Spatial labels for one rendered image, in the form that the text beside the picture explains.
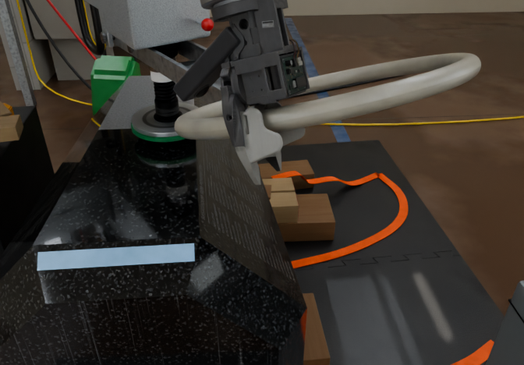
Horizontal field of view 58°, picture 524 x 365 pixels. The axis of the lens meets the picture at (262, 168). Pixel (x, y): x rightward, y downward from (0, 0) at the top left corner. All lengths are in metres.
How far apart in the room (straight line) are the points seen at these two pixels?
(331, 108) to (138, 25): 0.74
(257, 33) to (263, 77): 0.05
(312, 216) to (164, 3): 1.39
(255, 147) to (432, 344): 1.57
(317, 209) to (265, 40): 1.85
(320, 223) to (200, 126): 1.68
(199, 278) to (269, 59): 0.63
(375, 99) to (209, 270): 0.62
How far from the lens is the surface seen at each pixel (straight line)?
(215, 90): 0.98
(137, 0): 1.20
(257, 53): 0.56
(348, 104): 0.56
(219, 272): 1.07
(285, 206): 2.20
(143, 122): 1.42
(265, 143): 0.55
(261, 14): 0.55
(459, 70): 0.66
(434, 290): 2.22
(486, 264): 2.47
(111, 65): 3.06
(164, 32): 1.24
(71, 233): 1.12
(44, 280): 1.11
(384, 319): 2.05
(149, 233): 1.07
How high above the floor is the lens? 1.53
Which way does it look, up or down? 32 degrees down
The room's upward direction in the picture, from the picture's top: straight up
